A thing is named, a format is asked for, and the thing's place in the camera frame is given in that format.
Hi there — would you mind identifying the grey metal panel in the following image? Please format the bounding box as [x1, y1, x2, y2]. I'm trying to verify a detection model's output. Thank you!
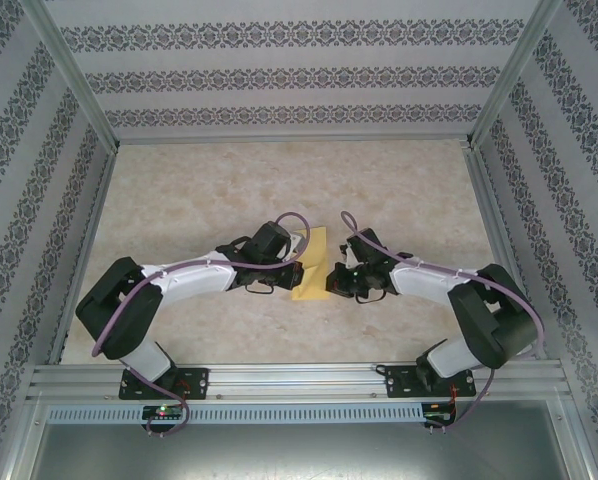
[26, 423, 593, 480]

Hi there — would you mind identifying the left controller board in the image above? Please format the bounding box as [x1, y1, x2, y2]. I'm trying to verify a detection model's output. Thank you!
[143, 405, 183, 420]

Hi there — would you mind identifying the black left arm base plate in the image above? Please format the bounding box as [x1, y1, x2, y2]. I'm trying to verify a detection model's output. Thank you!
[118, 367, 210, 401]

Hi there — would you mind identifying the slotted grey cable duct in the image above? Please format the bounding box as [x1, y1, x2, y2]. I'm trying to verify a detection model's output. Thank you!
[46, 403, 425, 424]

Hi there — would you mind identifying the aluminium frame post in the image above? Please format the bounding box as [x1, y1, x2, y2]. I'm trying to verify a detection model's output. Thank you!
[468, 0, 564, 149]
[26, 0, 119, 149]

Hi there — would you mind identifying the aluminium table side rail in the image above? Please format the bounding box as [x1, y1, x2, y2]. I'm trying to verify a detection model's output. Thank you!
[462, 144, 549, 360]
[47, 148, 119, 365]

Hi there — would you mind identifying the aluminium mounting rail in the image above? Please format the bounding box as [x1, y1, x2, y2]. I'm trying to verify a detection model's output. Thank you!
[26, 363, 565, 401]

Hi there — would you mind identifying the right controller board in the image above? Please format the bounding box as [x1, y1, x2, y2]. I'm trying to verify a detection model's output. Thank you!
[425, 402, 455, 424]

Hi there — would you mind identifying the yellow paper sheet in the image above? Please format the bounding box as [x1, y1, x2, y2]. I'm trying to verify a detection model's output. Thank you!
[289, 225, 330, 302]

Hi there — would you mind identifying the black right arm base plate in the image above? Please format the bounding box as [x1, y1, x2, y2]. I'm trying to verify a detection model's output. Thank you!
[384, 364, 478, 400]

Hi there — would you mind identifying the controller board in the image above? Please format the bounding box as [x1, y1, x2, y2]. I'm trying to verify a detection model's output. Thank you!
[143, 405, 183, 420]
[425, 402, 455, 424]

